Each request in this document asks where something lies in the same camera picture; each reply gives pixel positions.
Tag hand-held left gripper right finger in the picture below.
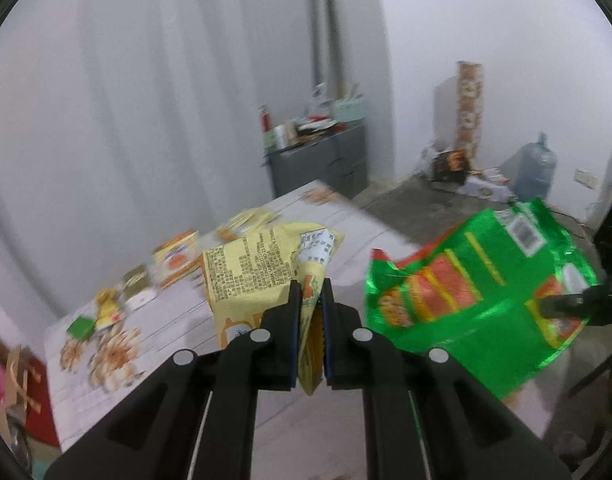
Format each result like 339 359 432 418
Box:
320 277 571 480

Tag large water jug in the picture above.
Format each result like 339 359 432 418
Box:
513 132 558 203

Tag small yellow packet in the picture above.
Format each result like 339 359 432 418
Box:
95 289 125 329

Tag grey cabinet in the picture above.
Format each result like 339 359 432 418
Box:
265 122 369 200

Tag white printed boxes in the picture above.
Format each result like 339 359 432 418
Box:
458 167 516 203

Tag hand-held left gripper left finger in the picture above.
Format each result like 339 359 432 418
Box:
45 280 303 480

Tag green snack bag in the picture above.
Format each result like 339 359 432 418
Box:
364 199 599 401

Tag yellow snack bag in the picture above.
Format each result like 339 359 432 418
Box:
202 222 347 396

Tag small green packet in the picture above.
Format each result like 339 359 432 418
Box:
67 316 95 340

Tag pale green box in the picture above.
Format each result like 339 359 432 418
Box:
331 97 369 128

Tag floral tablecloth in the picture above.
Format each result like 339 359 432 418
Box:
43 180 566 453

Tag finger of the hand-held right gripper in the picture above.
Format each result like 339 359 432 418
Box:
540 282 612 322

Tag pale yellow snack packet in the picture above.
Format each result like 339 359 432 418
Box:
229 208 281 235

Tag black printed bag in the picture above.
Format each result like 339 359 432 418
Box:
432 149 469 183

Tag orange snack packet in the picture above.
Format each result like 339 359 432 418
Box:
152 230 201 289

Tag gold white packet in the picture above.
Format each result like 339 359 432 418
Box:
122 264 157 309

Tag patterned tablecloth roll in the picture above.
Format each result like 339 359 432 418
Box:
456 61 485 158

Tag red paper gift bag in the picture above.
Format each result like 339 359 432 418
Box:
6 345 62 451

